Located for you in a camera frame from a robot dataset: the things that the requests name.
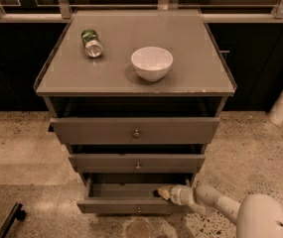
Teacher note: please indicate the grey top drawer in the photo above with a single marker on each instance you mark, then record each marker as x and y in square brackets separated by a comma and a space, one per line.
[137, 131]

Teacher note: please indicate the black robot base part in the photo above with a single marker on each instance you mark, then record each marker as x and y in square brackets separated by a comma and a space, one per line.
[17, 213]

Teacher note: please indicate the white ceramic bowl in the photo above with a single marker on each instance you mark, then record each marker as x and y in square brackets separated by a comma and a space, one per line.
[152, 63]

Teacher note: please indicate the grey middle drawer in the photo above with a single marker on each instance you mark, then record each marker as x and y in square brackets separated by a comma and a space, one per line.
[136, 163]

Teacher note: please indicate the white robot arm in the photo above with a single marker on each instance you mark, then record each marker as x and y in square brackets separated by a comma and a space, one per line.
[257, 216]

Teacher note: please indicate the metal railing frame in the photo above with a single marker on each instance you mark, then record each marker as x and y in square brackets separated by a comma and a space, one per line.
[65, 7]

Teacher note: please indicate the round floor drain cover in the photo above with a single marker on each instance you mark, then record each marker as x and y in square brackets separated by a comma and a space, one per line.
[139, 227]

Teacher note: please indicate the grey drawer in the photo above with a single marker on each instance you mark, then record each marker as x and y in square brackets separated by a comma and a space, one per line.
[137, 131]
[130, 193]
[136, 163]

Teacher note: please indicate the grey bottom drawer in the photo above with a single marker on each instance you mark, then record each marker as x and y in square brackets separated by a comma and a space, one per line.
[130, 193]

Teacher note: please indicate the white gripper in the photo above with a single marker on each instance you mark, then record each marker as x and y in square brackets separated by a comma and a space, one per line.
[177, 194]

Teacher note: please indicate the green soda can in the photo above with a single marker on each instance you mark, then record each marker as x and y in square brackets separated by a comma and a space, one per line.
[92, 45]

